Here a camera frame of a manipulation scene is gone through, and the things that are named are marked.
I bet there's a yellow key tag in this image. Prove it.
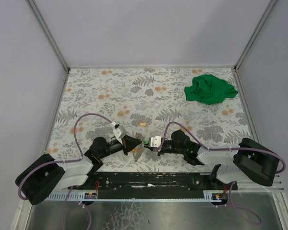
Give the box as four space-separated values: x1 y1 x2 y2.
138 122 147 127

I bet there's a purple cable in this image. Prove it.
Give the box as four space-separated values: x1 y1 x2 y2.
158 121 287 226
17 113 116 230

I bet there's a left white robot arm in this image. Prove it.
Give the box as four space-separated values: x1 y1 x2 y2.
15 135 142 205

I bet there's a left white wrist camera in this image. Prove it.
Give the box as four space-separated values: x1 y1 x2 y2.
111 122 126 144

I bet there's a green crumpled cloth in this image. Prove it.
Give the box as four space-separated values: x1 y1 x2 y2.
184 74 238 105

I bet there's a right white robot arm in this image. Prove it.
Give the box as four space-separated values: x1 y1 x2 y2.
149 130 280 186

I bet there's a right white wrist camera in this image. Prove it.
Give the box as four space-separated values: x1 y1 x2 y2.
148 136 162 151

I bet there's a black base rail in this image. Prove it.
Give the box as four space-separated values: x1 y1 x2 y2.
78 172 238 200

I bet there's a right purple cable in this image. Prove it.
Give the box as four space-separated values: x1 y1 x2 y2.
158 121 287 226

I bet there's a patterned bracelet keyring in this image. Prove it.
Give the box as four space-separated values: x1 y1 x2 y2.
132 133 145 162

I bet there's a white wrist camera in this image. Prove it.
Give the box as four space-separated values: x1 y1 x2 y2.
148 136 162 151
111 122 126 144

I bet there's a floral table mat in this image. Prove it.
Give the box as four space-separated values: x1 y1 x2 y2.
46 68 253 160

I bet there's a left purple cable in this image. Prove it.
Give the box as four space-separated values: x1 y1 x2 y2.
17 113 116 230

